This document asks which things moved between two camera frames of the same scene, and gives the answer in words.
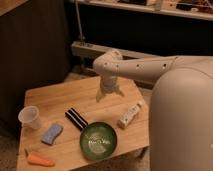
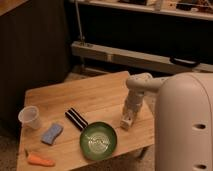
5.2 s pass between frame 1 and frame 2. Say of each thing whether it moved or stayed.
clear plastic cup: stayed
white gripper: moved
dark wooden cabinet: stayed
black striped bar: stayed
